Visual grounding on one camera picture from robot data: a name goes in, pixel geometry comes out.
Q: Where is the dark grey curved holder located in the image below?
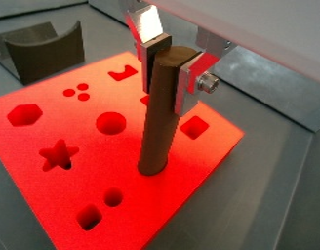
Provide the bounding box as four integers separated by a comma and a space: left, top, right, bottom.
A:
0, 21, 84, 85

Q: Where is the red shape-sorting block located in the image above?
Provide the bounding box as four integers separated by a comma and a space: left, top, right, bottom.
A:
0, 53, 243, 250

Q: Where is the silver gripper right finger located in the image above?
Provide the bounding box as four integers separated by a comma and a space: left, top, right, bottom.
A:
175, 27, 236, 116

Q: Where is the brown oval peg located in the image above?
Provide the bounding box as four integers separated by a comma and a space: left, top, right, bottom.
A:
138, 46, 196, 176

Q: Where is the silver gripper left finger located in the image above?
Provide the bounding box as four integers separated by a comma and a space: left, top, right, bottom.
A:
126, 4, 172, 93

